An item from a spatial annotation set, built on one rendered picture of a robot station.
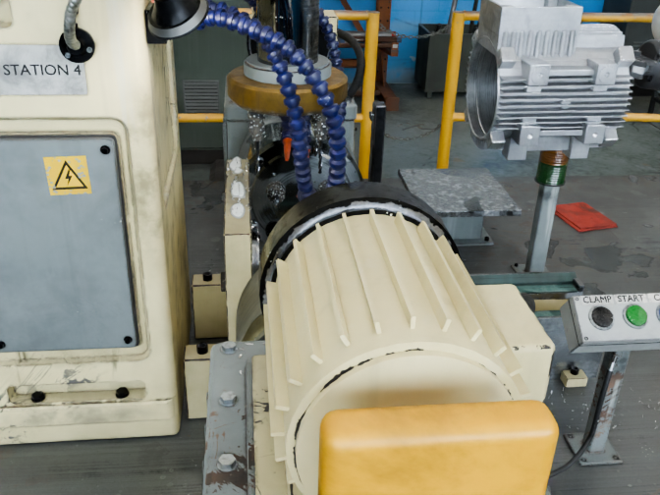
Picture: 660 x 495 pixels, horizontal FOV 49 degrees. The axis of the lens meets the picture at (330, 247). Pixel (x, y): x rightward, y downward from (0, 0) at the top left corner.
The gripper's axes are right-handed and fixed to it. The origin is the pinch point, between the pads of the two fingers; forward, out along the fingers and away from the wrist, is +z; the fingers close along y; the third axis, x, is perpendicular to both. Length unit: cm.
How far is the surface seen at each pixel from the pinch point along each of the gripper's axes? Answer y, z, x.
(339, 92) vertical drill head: 5.3, 31.6, 8.6
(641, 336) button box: 29.9, -11.4, 31.4
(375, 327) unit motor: 71, 38, 6
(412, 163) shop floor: -308, -72, 129
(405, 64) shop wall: -497, -103, 109
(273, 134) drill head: -26, 38, 26
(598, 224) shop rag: -54, -51, 51
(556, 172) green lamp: -27.4, -21.6, 28.6
